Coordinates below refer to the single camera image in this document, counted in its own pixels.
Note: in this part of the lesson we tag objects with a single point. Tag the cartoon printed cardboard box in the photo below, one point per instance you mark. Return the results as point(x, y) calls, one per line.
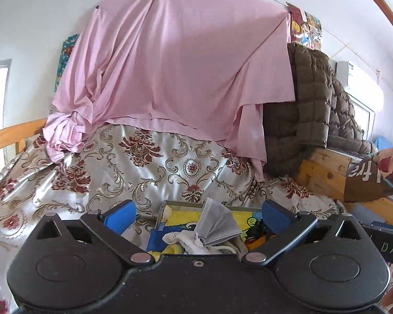
point(183, 217)

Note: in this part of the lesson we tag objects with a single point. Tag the brown printed cloth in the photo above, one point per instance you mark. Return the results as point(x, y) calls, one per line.
point(363, 183)

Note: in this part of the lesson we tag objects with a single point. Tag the blue plastic bag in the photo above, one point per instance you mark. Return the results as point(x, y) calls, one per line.
point(383, 145)

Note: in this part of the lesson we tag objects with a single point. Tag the white air conditioner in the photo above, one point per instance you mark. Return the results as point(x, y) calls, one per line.
point(360, 81)

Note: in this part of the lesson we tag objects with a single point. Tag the knotty wooden bed frame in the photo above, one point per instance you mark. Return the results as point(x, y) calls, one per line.
point(324, 173)

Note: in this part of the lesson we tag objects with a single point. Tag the floral satin bedspread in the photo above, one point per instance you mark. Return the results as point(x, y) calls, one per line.
point(118, 170)

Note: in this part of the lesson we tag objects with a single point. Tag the white cloth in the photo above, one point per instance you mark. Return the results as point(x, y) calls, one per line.
point(183, 242)

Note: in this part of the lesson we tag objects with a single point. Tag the teal wall poster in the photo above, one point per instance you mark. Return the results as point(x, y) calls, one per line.
point(65, 55)

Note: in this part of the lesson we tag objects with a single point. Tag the olive quilted jacket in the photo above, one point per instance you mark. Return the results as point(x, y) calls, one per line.
point(301, 114)

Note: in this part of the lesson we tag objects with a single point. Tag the grey face mask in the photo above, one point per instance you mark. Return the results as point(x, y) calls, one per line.
point(216, 225)

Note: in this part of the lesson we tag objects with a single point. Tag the colourful cartoon wall poster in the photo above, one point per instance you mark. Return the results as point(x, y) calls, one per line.
point(306, 27)

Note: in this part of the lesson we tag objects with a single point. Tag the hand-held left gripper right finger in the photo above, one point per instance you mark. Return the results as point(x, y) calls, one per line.
point(276, 216)

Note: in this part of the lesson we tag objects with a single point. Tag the slatted wooden bed rail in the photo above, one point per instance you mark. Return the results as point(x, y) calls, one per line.
point(9, 134)

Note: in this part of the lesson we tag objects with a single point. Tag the pink hanging sheet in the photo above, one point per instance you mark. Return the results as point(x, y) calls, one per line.
point(183, 55)

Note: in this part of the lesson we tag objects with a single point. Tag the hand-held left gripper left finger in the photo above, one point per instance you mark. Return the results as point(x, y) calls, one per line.
point(119, 217)

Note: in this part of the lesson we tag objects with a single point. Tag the orange pouch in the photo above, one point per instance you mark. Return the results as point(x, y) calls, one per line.
point(255, 240)

